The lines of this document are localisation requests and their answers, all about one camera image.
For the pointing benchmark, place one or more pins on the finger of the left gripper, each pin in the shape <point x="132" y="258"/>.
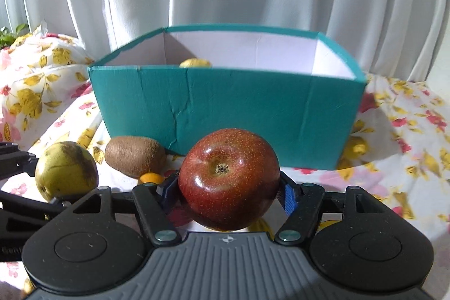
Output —
<point x="29" y="208"/>
<point x="13" y="161"/>

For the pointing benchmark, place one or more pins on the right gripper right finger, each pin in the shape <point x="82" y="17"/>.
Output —
<point x="301" y="203"/>

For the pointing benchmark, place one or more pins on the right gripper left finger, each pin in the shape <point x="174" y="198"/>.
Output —
<point x="153" y="204"/>

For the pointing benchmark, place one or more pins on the small orange fruit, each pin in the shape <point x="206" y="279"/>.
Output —
<point x="151" y="178"/>

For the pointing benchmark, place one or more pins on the brown kiwi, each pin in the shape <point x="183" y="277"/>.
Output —
<point x="134" y="155"/>

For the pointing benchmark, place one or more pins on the green pear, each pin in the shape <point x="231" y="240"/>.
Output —
<point x="195" y="63"/>
<point x="66" y="169"/>

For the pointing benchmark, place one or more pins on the red apple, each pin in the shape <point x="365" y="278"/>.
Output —
<point x="229" y="179"/>

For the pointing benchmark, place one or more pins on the floral bed sheet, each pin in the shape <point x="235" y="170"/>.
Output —
<point x="398" y="149"/>

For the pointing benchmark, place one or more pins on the teal cardboard box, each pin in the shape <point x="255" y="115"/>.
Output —
<point x="297" y="89"/>

